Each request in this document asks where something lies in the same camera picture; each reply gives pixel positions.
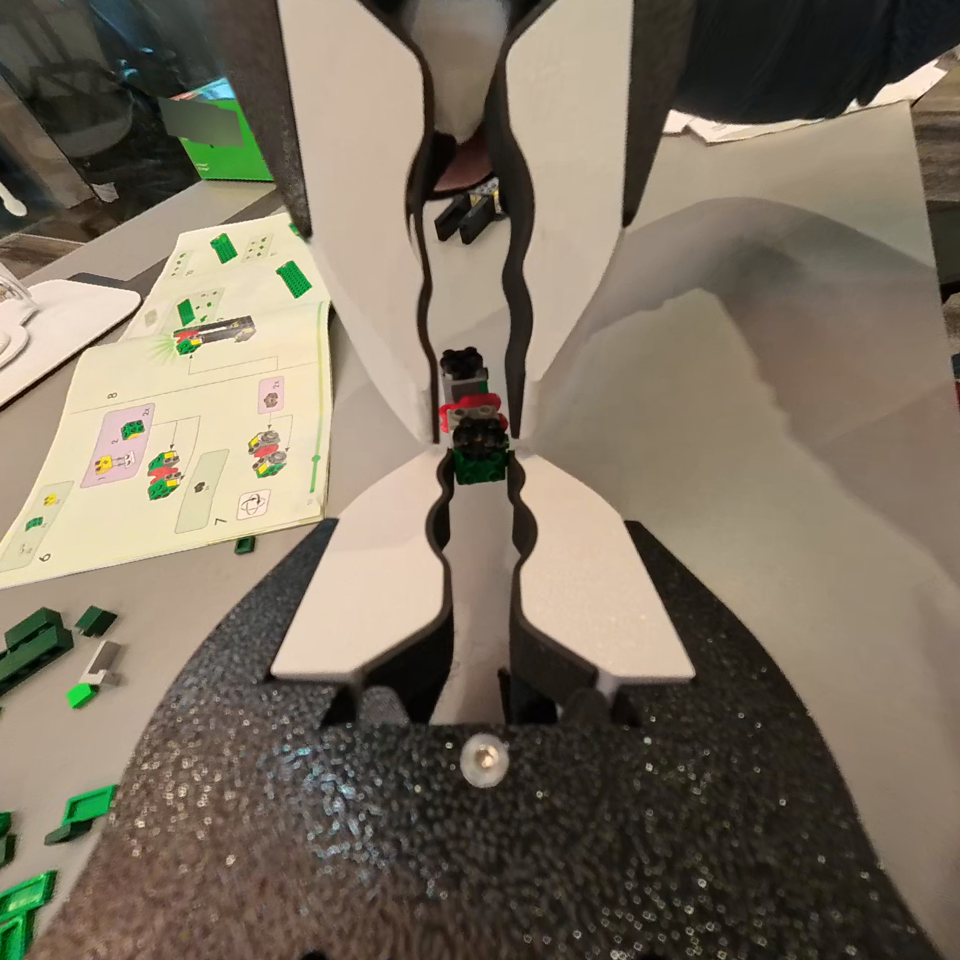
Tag white printed paper sheets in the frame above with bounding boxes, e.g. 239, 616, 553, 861
663, 56, 927, 145

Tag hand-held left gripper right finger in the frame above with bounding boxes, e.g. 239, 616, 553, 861
508, 448, 696, 702

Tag person's right forearm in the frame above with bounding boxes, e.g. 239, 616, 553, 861
660, 0, 960, 127

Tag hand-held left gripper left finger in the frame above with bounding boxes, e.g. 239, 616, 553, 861
268, 450, 456, 685

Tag white desk lamp base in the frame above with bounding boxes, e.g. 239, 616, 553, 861
0, 273, 144, 410

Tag grey desk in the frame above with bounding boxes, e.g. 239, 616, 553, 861
0, 99, 960, 960

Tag grey mesh office chair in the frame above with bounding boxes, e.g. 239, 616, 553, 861
56, 52, 151, 162

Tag pale green instruction booklet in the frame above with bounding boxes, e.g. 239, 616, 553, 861
0, 212, 333, 591

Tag green toy box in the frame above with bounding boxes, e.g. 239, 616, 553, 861
159, 77, 276, 183

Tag scattered green toy bricks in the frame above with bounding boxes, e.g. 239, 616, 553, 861
0, 604, 125, 960

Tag green and grey brick assembly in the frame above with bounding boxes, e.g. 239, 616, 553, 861
438, 346, 515, 487

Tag small black brick model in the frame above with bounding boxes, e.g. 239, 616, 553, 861
433, 180, 505, 245

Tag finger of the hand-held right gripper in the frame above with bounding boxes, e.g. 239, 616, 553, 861
277, 0, 444, 445
486, 0, 639, 445

